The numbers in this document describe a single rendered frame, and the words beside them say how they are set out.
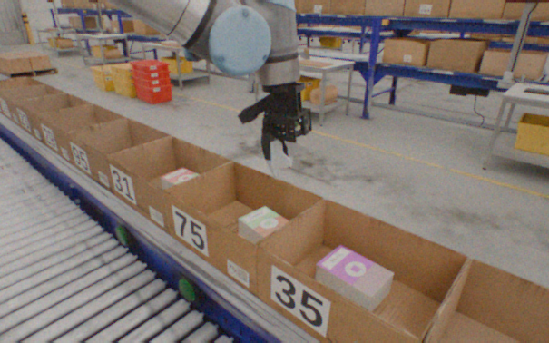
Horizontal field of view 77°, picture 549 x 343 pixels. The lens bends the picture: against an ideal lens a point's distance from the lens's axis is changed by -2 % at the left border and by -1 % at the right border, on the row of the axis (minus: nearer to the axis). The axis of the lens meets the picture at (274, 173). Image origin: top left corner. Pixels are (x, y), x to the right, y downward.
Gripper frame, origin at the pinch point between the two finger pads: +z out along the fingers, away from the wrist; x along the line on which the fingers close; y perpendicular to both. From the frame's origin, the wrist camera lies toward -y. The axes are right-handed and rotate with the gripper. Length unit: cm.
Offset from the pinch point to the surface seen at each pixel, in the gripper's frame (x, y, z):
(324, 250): 13.2, 3.2, 34.1
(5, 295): -46, -78, 37
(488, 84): 407, 19, 86
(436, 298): 11, 35, 36
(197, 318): -19, -22, 44
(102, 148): 19, -116, 20
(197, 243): -8.7, -26.3, 25.6
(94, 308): -33, -50, 41
